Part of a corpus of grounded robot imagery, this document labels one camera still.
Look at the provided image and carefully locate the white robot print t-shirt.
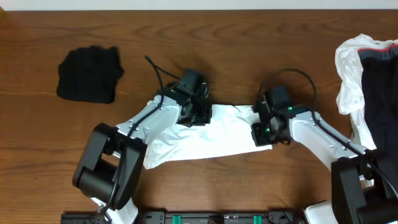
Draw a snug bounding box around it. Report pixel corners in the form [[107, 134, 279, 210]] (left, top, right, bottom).
[[143, 105, 272, 169]]

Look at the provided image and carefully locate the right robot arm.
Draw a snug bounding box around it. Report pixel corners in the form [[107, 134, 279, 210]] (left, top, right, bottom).
[[251, 86, 397, 224]]

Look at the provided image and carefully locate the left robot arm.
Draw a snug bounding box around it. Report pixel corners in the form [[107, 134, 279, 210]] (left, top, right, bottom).
[[60, 69, 211, 223]]

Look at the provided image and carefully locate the plain white t-shirt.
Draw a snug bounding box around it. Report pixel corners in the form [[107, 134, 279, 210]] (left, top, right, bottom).
[[335, 34, 397, 160]]

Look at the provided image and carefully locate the folded black cloth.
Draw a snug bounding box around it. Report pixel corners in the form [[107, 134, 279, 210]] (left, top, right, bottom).
[[57, 45, 124, 104]]

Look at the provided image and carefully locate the dark navy garment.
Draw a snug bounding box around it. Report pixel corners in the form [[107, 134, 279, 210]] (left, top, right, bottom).
[[358, 44, 397, 154]]

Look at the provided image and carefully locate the right black cable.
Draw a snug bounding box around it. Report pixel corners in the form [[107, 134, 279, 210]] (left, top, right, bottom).
[[257, 68, 398, 200]]

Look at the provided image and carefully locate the black cable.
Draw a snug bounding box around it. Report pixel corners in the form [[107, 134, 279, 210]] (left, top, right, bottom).
[[257, 68, 398, 200], [96, 55, 183, 218]]

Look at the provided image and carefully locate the left black cable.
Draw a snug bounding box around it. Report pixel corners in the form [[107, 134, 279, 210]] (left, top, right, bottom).
[[96, 55, 183, 218]]

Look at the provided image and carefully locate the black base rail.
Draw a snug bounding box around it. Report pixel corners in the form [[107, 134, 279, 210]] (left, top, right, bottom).
[[60, 210, 306, 224]]

